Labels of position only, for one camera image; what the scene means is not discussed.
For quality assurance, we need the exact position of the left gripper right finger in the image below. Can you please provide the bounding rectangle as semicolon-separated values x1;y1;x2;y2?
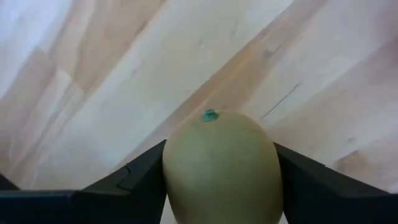
273;142;374;224

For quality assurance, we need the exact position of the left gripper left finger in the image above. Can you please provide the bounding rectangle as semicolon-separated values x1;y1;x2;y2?
76;139;168;224

